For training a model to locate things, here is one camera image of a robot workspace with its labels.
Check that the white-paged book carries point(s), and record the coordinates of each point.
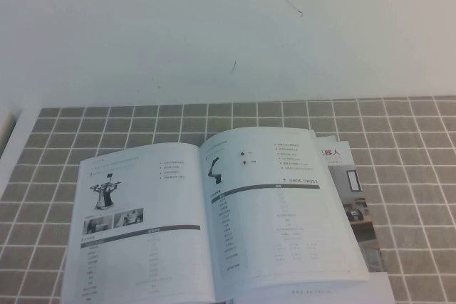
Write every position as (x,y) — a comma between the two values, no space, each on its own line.
(249,229)

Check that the gray white-grid tablecloth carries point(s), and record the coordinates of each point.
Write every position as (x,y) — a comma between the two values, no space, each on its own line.
(409,176)

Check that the robotics brochure with red title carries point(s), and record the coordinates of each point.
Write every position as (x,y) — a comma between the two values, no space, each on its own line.
(360,211)

